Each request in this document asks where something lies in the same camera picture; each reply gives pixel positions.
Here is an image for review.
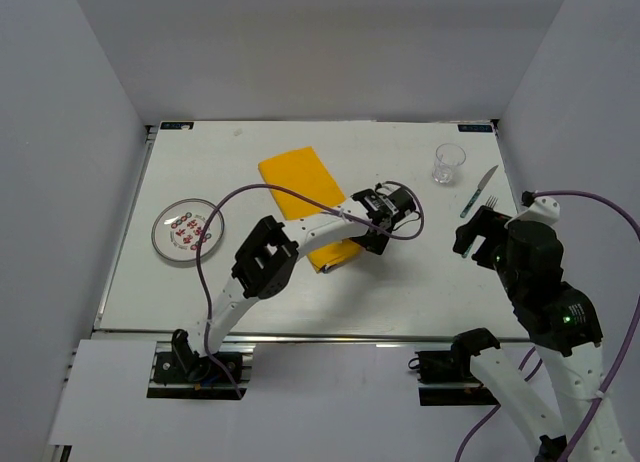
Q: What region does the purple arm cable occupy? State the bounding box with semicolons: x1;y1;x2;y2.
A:
192;179;426;399
455;189;640;462

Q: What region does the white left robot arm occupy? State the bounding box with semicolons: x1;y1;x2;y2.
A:
176;196;401;381

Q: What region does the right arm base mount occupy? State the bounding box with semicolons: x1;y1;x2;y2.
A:
407;350;497;407

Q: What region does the white plate with red print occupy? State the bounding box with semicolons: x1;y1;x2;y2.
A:
151;198;225;265

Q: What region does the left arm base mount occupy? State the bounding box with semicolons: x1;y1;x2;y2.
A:
147;329;250;401

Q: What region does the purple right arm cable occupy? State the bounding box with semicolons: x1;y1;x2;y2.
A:
455;189;640;462

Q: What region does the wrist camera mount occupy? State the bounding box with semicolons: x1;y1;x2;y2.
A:
505;191;560;227
351;184;417;232

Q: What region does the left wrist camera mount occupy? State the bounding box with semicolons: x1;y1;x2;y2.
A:
351;184;417;232

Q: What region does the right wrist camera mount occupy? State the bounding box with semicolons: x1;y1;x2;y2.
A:
505;191;560;227

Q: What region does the yellow printed cloth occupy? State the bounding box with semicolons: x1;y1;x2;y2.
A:
256;145;363;275

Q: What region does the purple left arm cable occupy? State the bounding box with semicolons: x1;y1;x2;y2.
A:
192;179;426;399

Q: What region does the fork with teal handle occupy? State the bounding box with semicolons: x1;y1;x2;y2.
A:
484;196;498;210

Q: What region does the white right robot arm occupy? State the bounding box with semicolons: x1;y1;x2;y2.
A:
451;198;633;461

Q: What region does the knife with teal handle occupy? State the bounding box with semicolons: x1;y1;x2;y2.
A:
460;165;498;218

